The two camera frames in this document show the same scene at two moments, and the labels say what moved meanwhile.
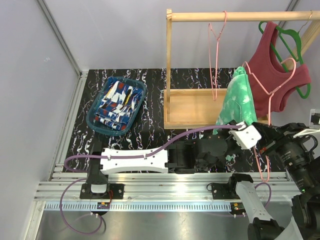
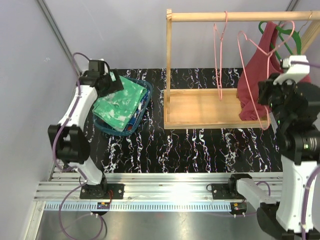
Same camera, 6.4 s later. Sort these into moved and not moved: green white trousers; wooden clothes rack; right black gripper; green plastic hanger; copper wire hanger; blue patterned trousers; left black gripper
Moved: right black gripper; left black gripper; blue patterned trousers; green white trousers
Not moved: green plastic hanger; wooden clothes rack; copper wire hanger
